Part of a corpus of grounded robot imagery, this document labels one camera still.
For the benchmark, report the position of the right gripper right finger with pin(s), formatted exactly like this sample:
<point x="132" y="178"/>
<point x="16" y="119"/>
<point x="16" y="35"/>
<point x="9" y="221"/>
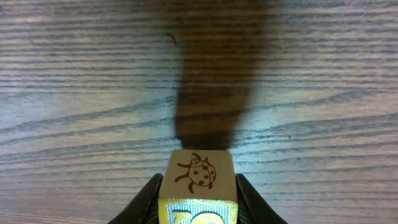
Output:
<point x="252" y="208"/>

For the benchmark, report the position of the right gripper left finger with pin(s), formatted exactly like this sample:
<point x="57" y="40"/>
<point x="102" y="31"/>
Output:
<point x="143" y="208"/>

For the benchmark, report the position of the yellow ladybug block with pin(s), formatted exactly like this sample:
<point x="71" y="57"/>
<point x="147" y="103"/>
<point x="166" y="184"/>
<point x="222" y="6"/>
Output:
<point x="199" y="186"/>

